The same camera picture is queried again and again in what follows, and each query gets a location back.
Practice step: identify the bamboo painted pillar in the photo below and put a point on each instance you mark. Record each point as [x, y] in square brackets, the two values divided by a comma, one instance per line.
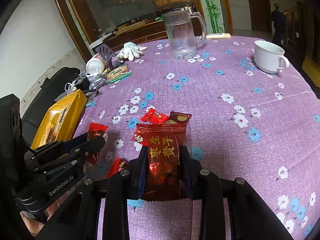
[211, 5]

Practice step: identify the red brown candy packet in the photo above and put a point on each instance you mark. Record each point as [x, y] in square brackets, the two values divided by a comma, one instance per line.
[97, 130]

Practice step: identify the dark standing figure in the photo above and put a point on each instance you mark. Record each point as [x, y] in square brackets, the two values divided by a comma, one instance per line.
[278, 22]

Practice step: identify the wooden counter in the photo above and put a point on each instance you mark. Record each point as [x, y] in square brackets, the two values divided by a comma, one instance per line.
[140, 30]

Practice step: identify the glass mug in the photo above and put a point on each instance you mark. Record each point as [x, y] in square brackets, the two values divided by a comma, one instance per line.
[181, 35]

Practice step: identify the wooden door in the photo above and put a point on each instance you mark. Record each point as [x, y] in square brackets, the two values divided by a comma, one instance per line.
[257, 5]

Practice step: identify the black sofa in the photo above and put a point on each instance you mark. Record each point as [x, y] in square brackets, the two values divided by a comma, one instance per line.
[45, 92]

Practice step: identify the person's left hand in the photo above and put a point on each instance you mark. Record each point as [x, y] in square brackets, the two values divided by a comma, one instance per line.
[37, 221]

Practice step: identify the purple floral tablecloth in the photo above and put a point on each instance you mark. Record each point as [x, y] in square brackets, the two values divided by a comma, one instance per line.
[212, 105]

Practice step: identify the black device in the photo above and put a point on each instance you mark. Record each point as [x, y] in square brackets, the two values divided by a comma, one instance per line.
[83, 82]

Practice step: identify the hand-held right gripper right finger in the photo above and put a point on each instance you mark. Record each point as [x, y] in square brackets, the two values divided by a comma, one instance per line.
[187, 172]

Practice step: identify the clear plastic wrappers pile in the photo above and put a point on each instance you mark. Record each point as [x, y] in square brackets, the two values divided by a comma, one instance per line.
[98, 81]

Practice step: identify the dark red gold candy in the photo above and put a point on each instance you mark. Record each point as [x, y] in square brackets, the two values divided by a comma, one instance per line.
[180, 118]

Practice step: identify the bright red small candy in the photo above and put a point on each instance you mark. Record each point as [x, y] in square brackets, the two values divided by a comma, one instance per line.
[153, 116]

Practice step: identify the yellow cardboard box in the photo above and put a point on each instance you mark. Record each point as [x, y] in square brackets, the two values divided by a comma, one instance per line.
[72, 110]

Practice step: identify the orange edged cracker packet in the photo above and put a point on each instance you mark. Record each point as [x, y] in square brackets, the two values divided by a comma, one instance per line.
[56, 125]

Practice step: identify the red foil candy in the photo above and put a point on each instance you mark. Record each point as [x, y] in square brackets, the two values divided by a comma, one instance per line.
[117, 167]

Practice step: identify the white gloves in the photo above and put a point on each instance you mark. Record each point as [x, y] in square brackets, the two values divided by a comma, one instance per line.
[130, 51]

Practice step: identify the large dark red packet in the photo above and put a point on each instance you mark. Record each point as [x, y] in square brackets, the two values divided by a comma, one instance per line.
[162, 155]

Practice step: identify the white plastic tub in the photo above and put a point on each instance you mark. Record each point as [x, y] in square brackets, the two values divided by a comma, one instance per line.
[95, 65]

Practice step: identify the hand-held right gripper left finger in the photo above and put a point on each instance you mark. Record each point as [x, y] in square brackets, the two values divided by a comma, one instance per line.
[143, 172]

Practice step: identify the black slotted spatula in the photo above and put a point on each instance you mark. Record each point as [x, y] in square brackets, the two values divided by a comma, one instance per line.
[105, 51]

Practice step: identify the green biscuit packet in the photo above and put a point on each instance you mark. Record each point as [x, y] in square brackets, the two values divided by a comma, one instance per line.
[118, 73]

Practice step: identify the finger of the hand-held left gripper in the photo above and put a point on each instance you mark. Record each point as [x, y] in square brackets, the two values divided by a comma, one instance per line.
[95, 143]
[80, 140]

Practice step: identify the white cup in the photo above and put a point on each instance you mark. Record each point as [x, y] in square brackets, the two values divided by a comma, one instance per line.
[267, 57]

